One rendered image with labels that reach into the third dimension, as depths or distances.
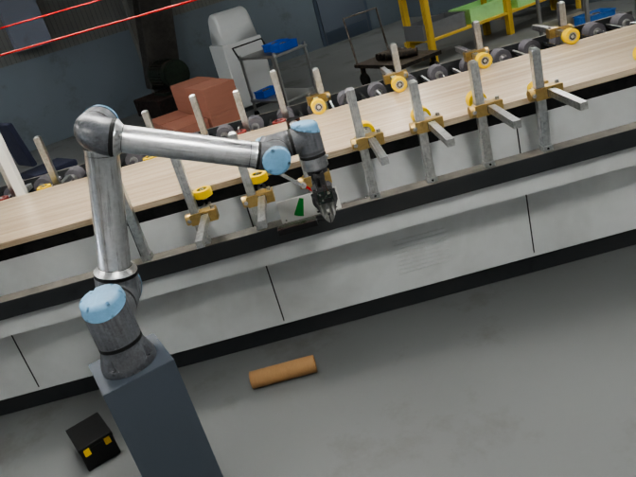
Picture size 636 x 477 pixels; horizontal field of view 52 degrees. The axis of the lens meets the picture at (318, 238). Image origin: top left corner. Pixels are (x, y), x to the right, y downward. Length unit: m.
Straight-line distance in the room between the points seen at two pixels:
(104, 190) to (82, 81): 9.15
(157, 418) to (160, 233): 1.01
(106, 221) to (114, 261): 0.15
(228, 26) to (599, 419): 7.26
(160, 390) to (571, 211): 2.06
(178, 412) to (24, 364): 1.34
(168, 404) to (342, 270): 1.17
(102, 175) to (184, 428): 0.91
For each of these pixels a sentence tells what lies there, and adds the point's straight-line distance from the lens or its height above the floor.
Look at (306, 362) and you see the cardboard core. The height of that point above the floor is 0.07.
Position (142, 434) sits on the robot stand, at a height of 0.40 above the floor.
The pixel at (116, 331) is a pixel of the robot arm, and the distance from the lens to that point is 2.23.
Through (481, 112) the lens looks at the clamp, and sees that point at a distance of 2.76.
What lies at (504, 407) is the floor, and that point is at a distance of 2.61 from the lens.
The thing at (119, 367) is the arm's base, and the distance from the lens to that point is 2.28.
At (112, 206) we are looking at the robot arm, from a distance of 2.26.
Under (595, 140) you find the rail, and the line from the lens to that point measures 2.97.
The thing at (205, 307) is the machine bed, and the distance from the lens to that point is 3.19.
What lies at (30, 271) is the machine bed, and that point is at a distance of 3.26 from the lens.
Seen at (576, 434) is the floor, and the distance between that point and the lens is 2.48.
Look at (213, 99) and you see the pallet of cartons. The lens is 6.91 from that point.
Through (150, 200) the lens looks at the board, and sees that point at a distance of 2.96.
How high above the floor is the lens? 1.70
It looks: 23 degrees down
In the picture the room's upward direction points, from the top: 16 degrees counter-clockwise
